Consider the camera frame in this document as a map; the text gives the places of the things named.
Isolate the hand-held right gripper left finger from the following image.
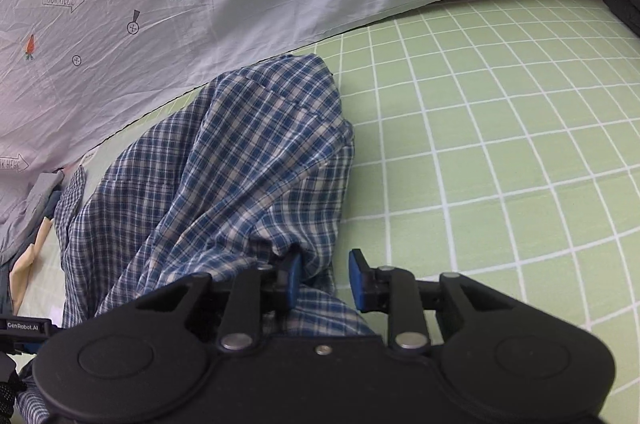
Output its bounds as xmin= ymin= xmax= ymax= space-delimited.
xmin=127 ymin=251 xmax=303 ymax=352

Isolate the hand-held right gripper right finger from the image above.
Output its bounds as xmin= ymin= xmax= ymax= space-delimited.
xmin=349 ymin=249 xmax=521 ymax=352

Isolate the blue plaid shirt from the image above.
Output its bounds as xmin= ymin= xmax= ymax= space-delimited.
xmin=15 ymin=53 xmax=377 ymax=424

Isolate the beige cloth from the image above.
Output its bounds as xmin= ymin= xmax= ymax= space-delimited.
xmin=10 ymin=217 xmax=53 ymax=312

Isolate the dark blue cloth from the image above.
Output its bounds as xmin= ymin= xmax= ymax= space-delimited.
xmin=42 ymin=189 xmax=64 ymax=219

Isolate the grey garment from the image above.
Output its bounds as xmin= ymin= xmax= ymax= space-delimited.
xmin=0 ymin=171 xmax=66 ymax=265

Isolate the green grid bed sheet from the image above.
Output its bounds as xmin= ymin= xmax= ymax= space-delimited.
xmin=10 ymin=0 xmax=640 ymax=420

